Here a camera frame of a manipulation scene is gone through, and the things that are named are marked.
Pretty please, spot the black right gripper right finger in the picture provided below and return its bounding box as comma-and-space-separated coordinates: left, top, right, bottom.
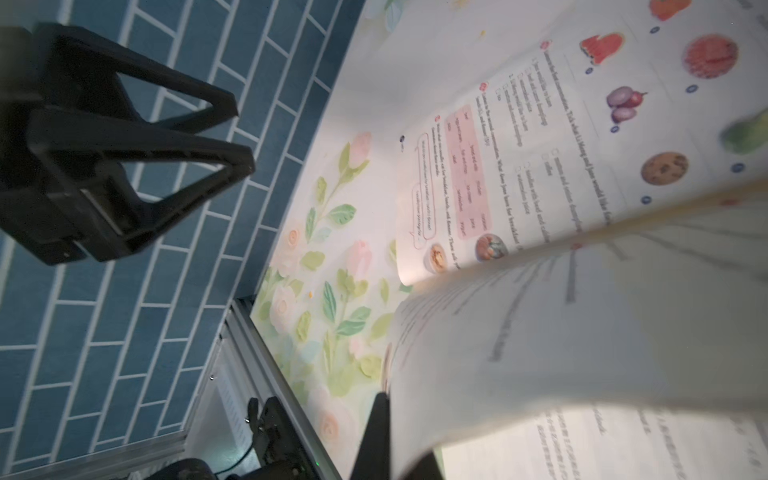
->
402, 452, 443, 480

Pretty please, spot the floral table mat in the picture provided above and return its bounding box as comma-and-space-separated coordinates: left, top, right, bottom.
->
251, 1, 568, 479

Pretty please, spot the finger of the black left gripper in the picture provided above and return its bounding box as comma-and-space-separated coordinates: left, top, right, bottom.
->
26, 108, 254, 261
35, 23, 238, 134

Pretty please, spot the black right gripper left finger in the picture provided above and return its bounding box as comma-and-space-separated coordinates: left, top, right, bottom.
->
350, 392, 391, 480

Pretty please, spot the English textbook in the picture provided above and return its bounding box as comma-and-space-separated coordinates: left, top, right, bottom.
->
384, 1, 767, 479

